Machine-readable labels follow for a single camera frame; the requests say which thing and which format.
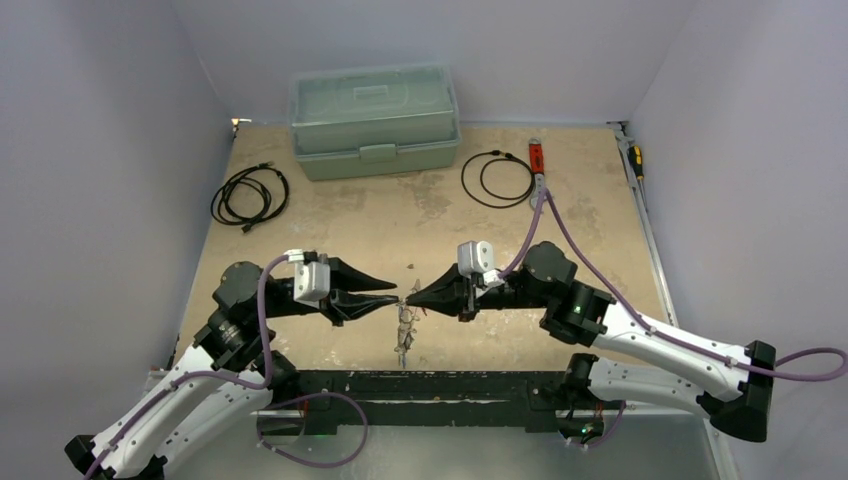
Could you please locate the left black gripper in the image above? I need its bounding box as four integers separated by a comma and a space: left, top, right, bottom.
254, 251, 399, 325

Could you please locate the metal keyring with keys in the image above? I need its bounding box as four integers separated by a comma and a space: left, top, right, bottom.
394, 298, 427, 369

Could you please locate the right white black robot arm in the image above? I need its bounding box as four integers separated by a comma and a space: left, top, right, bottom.
406, 241, 776, 443

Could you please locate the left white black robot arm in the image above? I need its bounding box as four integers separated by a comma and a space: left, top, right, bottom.
64, 249, 398, 479

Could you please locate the green plastic toolbox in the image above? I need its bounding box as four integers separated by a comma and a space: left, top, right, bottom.
288, 63, 462, 181

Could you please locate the yellow black screwdriver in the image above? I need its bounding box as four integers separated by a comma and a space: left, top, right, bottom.
627, 145, 644, 182

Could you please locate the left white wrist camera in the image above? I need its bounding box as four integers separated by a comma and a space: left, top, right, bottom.
285, 249, 331, 307

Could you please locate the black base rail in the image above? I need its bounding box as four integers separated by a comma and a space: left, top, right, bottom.
268, 370, 569, 435

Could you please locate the coiled black cable left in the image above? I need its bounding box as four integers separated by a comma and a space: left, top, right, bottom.
210, 164, 291, 234

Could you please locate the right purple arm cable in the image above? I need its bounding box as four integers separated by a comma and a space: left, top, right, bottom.
498, 188, 848, 384

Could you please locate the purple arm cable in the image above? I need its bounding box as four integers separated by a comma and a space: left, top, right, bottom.
82, 254, 293, 480
498, 188, 848, 384

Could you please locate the coiled thin black cable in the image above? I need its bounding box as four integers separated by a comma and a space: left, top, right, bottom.
460, 150, 537, 210

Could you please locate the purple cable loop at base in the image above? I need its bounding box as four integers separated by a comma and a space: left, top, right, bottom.
255, 390, 370, 470

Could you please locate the red handled adjustable wrench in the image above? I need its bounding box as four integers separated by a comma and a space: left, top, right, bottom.
528, 137, 547, 209

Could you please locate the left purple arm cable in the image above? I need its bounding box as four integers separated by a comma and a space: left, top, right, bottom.
82, 254, 293, 480

